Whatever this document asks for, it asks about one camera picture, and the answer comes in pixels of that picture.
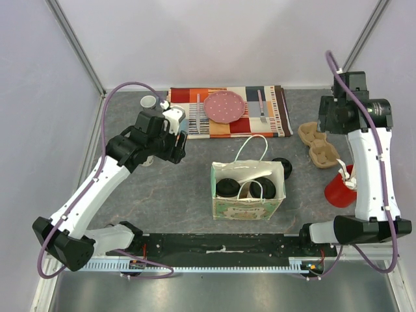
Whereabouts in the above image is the white paper cup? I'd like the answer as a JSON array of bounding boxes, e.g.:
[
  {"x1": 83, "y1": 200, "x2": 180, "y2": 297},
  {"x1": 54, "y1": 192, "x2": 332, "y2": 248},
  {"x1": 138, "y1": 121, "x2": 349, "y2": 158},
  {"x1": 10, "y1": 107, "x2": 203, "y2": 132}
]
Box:
[
  {"x1": 141, "y1": 155, "x2": 154, "y2": 167},
  {"x1": 249, "y1": 177, "x2": 277, "y2": 199},
  {"x1": 216, "y1": 177, "x2": 241, "y2": 198}
]

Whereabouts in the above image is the green paper gift bag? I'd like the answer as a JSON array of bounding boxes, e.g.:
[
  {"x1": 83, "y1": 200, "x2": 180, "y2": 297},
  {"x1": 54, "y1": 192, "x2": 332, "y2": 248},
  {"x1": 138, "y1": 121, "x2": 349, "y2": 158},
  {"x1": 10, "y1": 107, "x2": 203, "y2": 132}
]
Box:
[{"x1": 211, "y1": 135, "x2": 286, "y2": 220}]

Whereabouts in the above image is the black coffee cup lid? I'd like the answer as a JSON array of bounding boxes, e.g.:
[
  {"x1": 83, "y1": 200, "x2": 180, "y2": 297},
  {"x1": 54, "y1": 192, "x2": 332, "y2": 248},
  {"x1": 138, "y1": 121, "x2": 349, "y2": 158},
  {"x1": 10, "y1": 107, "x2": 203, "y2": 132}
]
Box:
[{"x1": 249, "y1": 177, "x2": 277, "y2": 199}]

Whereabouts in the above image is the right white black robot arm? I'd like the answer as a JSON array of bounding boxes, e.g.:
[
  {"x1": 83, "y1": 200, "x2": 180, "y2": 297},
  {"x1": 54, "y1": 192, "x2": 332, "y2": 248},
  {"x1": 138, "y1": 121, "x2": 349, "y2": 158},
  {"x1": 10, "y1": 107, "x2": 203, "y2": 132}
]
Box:
[{"x1": 297, "y1": 71, "x2": 412, "y2": 256}]

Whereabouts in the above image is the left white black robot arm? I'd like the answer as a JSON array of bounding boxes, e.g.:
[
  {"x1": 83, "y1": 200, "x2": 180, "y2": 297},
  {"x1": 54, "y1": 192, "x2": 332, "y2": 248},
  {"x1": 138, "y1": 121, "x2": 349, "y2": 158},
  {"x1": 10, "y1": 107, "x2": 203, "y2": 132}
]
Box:
[{"x1": 32, "y1": 106, "x2": 187, "y2": 272}]

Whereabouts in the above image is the cardboard cup carrier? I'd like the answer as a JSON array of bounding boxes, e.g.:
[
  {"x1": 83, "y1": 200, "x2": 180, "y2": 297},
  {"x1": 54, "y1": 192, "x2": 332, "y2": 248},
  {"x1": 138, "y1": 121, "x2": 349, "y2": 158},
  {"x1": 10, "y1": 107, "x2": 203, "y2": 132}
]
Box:
[{"x1": 298, "y1": 122, "x2": 341, "y2": 169}]

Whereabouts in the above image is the small grey cup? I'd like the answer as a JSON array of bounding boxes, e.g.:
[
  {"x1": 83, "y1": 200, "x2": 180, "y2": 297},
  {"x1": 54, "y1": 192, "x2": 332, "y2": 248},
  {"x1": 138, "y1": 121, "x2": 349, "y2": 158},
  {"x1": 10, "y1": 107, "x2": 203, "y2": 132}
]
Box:
[{"x1": 140, "y1": 95, "x2": 160, "y2": 110}]

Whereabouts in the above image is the pink dotted plate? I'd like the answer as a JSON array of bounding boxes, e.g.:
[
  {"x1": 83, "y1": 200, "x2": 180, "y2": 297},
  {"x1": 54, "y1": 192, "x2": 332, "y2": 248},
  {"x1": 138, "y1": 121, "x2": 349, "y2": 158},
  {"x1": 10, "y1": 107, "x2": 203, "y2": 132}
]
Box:
[{"x1": 203, "y1": 90, "x2": 245, "y2": 124}]

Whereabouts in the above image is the white wrapped straws bundle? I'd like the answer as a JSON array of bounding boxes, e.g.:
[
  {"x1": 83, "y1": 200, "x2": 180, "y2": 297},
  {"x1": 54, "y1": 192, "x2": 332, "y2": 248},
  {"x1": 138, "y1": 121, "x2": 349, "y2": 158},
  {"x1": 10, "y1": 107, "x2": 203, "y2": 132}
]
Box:
[{"x1": 337, "y1": 159, "x2": 357, "y2": 190}]

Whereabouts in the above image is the colourful patchwork placemat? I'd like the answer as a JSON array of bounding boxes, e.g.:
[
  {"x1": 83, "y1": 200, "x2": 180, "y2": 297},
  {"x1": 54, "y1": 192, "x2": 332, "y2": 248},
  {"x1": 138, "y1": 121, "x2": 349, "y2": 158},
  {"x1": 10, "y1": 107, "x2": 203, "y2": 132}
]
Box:
[{"x1": 167, "y1": 85, "x2": 293, "y2": 139}]

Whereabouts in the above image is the red straw holder cup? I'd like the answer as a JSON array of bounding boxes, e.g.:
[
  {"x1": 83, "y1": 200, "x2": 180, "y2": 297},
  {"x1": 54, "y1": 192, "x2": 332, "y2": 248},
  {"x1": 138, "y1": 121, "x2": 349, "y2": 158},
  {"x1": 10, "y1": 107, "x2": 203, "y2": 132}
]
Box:
[{"x1": 324, "y1": 173, "x2": 357, "y2": 208}]

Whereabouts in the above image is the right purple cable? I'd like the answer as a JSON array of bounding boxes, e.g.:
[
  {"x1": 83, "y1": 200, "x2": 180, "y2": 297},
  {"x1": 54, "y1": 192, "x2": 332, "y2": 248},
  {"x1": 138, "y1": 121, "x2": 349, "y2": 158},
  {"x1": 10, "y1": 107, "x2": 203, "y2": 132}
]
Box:
[{"x1": 292, "y1": 50, "x2": 400, "y2": 282}]

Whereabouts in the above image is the purple cable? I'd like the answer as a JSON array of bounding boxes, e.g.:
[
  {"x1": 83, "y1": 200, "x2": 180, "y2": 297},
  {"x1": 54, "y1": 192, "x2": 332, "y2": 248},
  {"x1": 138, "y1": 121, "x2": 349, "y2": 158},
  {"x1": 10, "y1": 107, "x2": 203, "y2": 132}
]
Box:
[
  {"x1": 292, "y1": 50, "x2": 400, "y2": 282},
  {"x1": 37, "y1": 81, "x2": 175, "y2": 280}
]

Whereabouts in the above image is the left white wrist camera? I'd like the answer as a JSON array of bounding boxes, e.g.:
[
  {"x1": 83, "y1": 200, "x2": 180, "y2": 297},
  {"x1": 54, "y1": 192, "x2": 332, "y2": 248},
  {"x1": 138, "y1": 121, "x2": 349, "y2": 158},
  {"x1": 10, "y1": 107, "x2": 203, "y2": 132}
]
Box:
[{"x1": 160, "y1": 101, "x2": 186, "y2": 135}]

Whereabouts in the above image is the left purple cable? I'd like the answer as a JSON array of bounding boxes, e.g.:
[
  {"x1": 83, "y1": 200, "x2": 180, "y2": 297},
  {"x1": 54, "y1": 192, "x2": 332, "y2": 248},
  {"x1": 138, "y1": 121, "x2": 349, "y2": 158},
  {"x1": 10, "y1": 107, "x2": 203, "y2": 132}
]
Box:
[{"x1": 37, "y1": 81, "x2": 175, "y2": 280}]

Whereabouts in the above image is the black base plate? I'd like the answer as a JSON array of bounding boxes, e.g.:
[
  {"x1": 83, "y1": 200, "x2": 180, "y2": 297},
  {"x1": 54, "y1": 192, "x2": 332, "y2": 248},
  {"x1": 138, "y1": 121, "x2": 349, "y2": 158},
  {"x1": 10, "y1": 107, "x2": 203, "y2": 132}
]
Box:
[{"x1": 125, "y1": 233, "x2": 337, "y2": 260}]

